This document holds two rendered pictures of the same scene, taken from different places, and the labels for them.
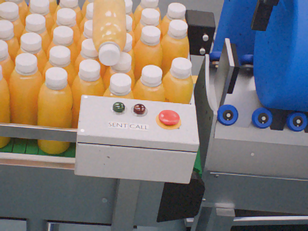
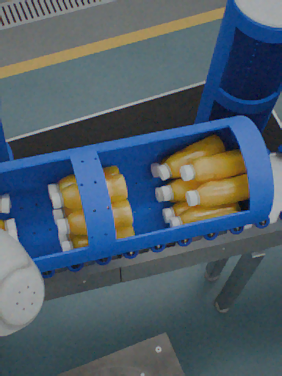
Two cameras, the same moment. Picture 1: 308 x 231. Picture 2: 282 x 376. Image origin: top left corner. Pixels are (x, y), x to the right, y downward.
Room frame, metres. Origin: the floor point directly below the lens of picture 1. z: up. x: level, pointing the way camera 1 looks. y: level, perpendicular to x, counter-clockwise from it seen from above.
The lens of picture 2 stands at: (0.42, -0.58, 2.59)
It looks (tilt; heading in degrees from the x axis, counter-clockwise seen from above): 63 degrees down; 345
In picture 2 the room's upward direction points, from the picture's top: 9 degrees clockwise
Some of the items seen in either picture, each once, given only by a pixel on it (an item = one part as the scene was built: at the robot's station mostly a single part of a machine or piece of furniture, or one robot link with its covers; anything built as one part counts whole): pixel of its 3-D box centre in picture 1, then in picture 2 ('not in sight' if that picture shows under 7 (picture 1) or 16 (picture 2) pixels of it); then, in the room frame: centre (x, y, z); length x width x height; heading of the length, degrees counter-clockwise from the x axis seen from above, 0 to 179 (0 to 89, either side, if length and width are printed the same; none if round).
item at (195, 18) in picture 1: (196, 36); not in sight; (1.26, -0.07, 0.95); 0.10 x 0.07 x 0.10; 8
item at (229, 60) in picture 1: (226, 74); not in sight; (1.07, -0.14, 0.99); 0.10 x 0.02 x 0.12; 8
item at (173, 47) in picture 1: (171, 61); not in sight; (1.09, -0.02, 0.98); 0.07 x 0.07 x 0.17
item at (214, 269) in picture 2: not in sight; (225, 246); (1.28, -1.17, 0.31); 0.06 x 0.06 x 0.63; 8
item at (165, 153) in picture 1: (135, 138); not in sight; (0.76, 0.02, 1.05); 0.20 x 0.10 x 0.10; 98
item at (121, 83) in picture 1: (120, 83); not in sight; (0.88, 0.07, 1.07); 0.04 x 0.04 x 0.02
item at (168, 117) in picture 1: (169, 118); not in sight; (0.76, -0.03, 1.11); 0.04 x 0.04 x 0.01
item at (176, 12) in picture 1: (176, 10); not in sight; (1.16, -0.01, 1.07); 0.04 x 0.04 x 0.02
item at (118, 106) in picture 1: (119, 107); not in sight; (0.77, 0.06, 1.11); 0.02 x 0.02 x 0.01
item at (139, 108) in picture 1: (139, 108); not in sight; (0.77, 0.02, 1.11); 0.02 x 0.02 x 0.01
